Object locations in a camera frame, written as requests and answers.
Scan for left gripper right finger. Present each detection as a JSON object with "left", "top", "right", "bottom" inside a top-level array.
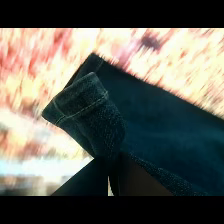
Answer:
[{"left": 109, "top": 152, "right": 175, "bottom": 197}]

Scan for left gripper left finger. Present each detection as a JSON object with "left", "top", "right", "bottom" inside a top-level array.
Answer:
[{"left": 51, "top": 156, "right": 110, "bottom": 197}]

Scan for dark blue jeans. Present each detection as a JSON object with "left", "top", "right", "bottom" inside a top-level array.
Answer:
[{"left": 41, "top": 52, "right": 224, "bottom": 197}]

